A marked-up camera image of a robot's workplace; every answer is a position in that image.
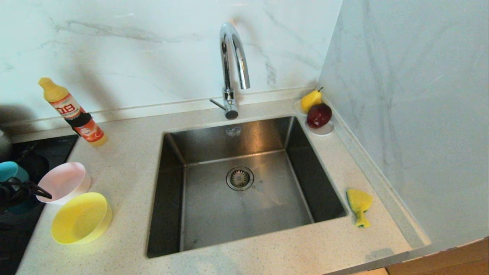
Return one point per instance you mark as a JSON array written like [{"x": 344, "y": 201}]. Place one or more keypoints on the metal kettle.
[{"x": 4, "y": 147}]

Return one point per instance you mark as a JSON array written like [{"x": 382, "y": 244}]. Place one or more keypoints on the chrome gooseneck faucet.
[{"x": 228, "y": 76}]

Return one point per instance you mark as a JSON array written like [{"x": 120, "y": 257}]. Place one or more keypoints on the dark red apple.
[{"x": 319, "y": 115}]

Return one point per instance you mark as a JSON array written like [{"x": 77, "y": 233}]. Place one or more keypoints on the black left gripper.
[{"x": 11, "y": 193}]

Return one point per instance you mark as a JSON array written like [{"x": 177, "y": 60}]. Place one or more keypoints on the orange dish soap bottle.
[{"x": 72, "y": 112}]

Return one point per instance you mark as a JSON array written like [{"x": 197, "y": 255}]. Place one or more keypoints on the yellow pear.
[{"x": 310, "y": 101}]

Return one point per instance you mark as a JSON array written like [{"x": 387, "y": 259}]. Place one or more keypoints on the stainless steel sink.
[{"x": 214, "y": 214}]

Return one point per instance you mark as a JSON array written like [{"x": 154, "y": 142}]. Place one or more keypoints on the black glass cooktop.
[{"x": 57, "y": 151}]

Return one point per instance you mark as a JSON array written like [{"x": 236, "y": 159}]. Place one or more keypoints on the yellow green sponge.
[{"x": 360, "y": 200}]

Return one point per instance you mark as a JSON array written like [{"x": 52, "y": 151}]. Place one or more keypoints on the round metal sink drain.
[{"x": 240, "y": 178}]

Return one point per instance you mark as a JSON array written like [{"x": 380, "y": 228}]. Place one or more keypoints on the small white saucer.
[{"x": 325, "y": 131}]

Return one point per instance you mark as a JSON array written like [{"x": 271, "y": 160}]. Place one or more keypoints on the pink plastic bowl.
[{"x": 65, "y": 181}]

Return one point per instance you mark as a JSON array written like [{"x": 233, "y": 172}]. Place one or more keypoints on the yellow plastic bowl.
[{"x": 81, "y": 219}]

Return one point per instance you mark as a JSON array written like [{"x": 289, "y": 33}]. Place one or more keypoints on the black round pan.
[{"x": 36, "y": 166}]

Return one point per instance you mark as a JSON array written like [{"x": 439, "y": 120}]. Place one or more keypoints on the blue plastic bowl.
[{"x": 11, "y": 170}]

